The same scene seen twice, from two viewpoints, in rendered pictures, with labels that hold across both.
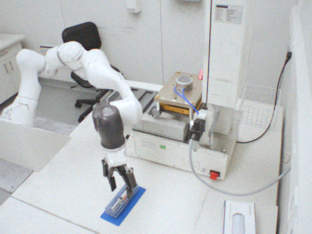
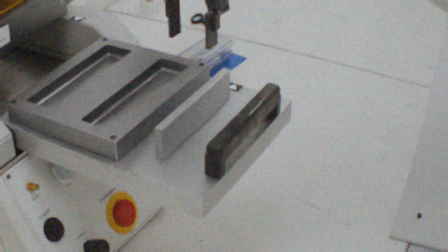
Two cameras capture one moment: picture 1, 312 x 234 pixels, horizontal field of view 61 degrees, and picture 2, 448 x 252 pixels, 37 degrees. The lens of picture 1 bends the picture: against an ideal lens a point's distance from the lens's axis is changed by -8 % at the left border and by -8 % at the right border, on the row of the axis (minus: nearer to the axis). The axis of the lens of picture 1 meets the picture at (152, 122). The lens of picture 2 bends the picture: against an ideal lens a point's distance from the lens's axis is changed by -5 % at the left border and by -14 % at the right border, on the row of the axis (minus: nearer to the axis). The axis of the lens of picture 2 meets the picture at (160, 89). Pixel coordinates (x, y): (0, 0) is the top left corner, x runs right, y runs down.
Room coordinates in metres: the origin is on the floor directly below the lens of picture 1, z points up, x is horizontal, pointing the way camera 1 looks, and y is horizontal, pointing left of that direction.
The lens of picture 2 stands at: (2.00, 0.24, 1.43)
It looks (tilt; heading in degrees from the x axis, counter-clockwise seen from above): 30 degrees down; 187
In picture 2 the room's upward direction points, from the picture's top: 3 degrees counter-clockwise
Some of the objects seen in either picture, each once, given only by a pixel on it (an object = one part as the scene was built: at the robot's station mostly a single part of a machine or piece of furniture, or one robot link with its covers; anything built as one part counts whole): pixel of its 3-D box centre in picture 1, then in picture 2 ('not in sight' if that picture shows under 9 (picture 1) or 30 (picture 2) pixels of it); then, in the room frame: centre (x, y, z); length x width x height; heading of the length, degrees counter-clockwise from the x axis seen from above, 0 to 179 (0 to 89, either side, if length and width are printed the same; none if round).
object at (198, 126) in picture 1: (196, 132); not in sight; (0.86, -0.17, 1.05); 0.15 x 0.05 x 0.15; 153
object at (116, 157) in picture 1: (114, 151); not in sight; (0.74, 0.14, 1.08); 0.13 x 0.12 x 0.05; 148
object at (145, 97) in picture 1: (135, 100); (108, 91); (1.23, 0.08, 0.98); 0.20 x 0.17 x 0.03; 153
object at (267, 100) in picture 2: (105, 92); (245, 127); (1.32, 0.25, 0.99); 0.15 x 0.02 x 0.04; 153
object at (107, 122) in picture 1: (106, 118); not in sight; (0.81, 0.16, 1.17); 0.18 x 0.10 x 0.13; 13
